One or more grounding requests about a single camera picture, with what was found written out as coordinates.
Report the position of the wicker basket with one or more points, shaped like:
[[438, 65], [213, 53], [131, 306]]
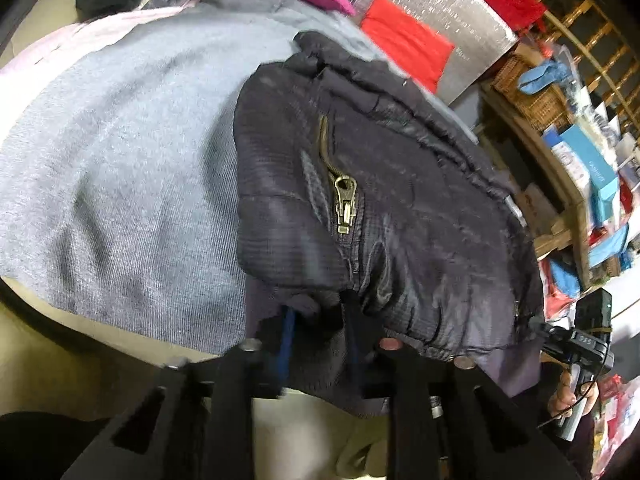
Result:
[[535, 105]]

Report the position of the person's right forearm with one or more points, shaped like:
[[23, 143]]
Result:
[[575, 460]]

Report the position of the person's right hand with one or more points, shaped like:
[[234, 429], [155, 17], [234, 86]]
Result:
[[562, 400]]

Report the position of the white sheet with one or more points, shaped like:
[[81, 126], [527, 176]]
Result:
[[50, 50]]

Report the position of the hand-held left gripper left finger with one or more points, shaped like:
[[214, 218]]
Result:
[[230, 410]]

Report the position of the stack of folded cloths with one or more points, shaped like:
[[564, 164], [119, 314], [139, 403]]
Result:
[[565, 277]]

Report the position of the light blue cardboard box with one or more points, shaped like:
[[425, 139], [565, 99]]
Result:
[[595, 175]]

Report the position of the beige sofa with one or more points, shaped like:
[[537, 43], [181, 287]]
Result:
[[150, 355]]

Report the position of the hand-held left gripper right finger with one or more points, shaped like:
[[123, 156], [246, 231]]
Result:
[[425, 410]]

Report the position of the wooden shelf with clutter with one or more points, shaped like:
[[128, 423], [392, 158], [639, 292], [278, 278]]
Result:
[[565, 185]]

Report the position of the dark quilted jacket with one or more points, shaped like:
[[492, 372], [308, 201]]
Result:
[[425, 210]]

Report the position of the wooden stair railing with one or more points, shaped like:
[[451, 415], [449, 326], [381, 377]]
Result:
[[590, 25]]

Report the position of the silver bubble-wrapped sofa back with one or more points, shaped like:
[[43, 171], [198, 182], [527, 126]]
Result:
[[450, 20]]

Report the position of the orange-red cushion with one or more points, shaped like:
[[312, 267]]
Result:
[[405, 42]]

